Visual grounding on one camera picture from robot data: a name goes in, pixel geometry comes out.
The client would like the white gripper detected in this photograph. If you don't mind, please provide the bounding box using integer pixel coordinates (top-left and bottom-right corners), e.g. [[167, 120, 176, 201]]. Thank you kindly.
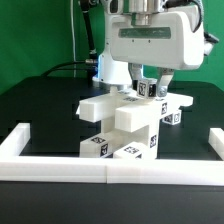
[[110, 9, 204, 97]]

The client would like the white tagged cube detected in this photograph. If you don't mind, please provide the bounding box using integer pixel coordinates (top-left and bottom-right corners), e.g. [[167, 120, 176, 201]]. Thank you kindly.
[[137, 78, 157, 99], [162, 110, 182, 125]]

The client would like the white chair back part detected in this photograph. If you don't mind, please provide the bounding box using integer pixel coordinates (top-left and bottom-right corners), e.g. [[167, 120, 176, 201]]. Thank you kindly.
[[79, 90, 193, 132]]

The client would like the white chair seat part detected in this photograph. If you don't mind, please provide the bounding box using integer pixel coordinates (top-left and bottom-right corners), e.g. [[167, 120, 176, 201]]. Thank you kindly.
[[101, 117, 159, 159]]

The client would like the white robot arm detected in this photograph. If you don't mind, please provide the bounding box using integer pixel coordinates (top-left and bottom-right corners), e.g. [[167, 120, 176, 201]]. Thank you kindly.
[[80, 0, 219, 97]]

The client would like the white sheet with tags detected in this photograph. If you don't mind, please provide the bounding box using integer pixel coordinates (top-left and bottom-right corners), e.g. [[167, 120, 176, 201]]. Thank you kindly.
[[75, 106, 80, 115]]

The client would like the black cable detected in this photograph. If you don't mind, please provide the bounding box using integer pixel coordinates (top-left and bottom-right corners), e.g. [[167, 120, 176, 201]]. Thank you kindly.
[[40, 0, 101, 78]]

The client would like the white cable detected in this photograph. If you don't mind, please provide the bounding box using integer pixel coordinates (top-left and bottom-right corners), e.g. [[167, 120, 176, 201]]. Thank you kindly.
[[69, 0, 78, 78]]

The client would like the white U-shaped obstacle frame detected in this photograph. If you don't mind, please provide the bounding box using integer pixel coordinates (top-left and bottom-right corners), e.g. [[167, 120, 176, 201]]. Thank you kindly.
[[0, 123, 224, 186]]

